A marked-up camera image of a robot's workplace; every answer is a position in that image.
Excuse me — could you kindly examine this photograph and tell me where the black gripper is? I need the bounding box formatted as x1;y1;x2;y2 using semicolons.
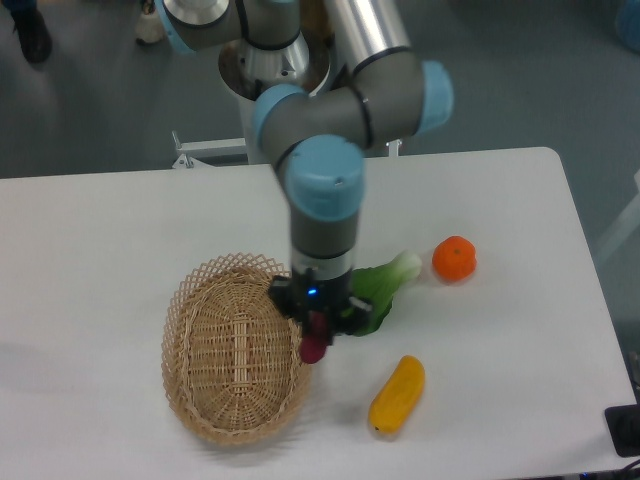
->
267;268;373;337

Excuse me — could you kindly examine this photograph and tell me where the purple sweet potato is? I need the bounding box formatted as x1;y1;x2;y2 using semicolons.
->
299;311;331;364

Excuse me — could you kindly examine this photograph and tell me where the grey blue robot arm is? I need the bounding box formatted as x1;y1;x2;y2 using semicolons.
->
252;1;454;347

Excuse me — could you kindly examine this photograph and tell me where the woven wicker basket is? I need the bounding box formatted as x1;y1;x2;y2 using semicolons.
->
161;253;312;446

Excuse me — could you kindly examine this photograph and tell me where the green bok choy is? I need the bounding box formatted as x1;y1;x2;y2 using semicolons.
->
352;250;423;336

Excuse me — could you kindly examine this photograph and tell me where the yellow mango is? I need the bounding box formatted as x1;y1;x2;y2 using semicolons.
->
368;355;426;435

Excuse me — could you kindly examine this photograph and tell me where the orange tangerine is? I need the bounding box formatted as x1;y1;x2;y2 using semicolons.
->
431;236;477;283

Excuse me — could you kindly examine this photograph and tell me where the white orange sneaker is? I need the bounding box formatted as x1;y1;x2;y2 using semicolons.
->
135;0;165;46

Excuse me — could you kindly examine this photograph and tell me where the black device at table edge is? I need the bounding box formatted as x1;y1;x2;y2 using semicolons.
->
604;404;639;458

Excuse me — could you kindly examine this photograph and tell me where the black shoe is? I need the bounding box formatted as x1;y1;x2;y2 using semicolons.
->
3;1;53;64

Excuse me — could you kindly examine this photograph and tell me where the white bracket clamp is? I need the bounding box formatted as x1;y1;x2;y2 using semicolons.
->
386;139;403;158

